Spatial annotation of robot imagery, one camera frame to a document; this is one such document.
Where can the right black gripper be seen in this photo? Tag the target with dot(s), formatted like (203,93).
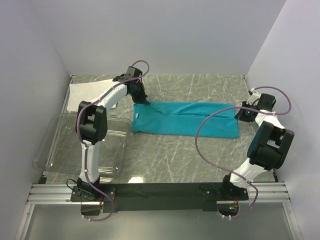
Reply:
(240,116)

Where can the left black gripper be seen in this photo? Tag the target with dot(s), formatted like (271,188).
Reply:
(142,98)

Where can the teal t shirt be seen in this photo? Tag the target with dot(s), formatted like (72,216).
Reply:
(184,119)

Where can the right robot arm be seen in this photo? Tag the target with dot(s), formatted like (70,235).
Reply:
(268,149)

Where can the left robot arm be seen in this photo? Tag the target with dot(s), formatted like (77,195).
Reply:
(92,124)

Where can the folded white t shirt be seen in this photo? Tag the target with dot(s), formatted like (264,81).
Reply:
(85,92)

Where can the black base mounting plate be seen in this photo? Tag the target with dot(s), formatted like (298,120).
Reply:
(160,196)

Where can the clear plastic bin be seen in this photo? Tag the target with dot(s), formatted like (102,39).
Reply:
(60,150)

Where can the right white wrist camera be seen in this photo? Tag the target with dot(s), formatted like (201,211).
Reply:
(254,97)

